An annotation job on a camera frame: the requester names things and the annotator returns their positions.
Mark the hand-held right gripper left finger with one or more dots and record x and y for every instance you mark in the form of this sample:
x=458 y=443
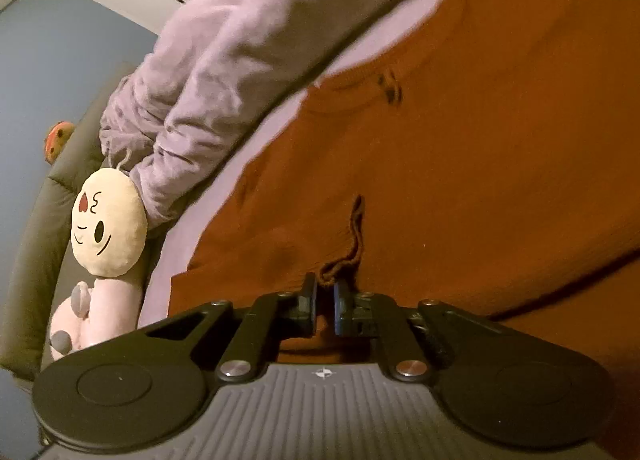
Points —
x=310 y=292

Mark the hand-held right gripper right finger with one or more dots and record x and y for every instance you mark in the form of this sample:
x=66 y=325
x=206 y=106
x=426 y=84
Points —
x=340 y=296

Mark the rust brown knit sweater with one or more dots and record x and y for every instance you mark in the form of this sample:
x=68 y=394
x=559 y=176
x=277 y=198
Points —
x=475 y=140

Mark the lilac bed sheet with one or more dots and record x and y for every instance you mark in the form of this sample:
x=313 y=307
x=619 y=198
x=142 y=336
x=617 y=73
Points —
x=167 y=265

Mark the cream head pink plush toy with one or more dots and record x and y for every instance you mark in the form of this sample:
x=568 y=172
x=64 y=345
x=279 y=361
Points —
x=107 y=220

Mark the lilac duvet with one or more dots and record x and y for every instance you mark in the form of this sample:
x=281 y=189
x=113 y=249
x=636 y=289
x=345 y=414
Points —
x=240 y=55

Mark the orange spotted plush toy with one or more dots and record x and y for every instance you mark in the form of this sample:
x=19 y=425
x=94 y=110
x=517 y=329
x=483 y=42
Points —
x=57 y=140

